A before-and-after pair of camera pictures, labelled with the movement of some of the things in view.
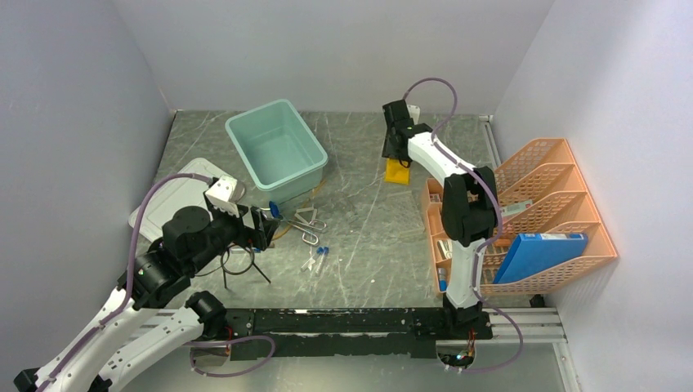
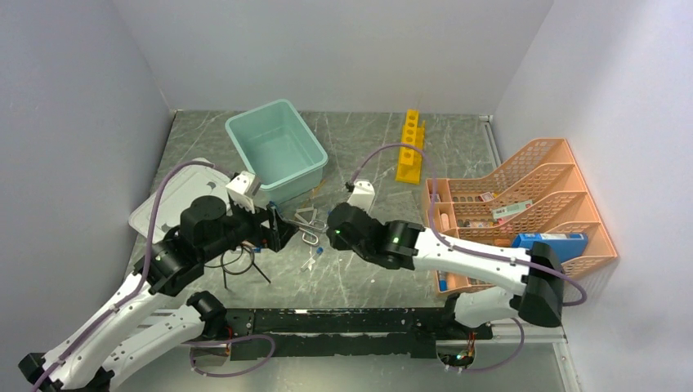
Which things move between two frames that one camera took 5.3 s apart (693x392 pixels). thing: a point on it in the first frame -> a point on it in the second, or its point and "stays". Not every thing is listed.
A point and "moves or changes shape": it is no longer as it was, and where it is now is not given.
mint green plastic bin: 282,156 stays
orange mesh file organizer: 547,231 stays
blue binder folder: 529,251 stays
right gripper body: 388,151 -> 339,243
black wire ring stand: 243,272 stays
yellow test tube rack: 395,172 moves or changes shape
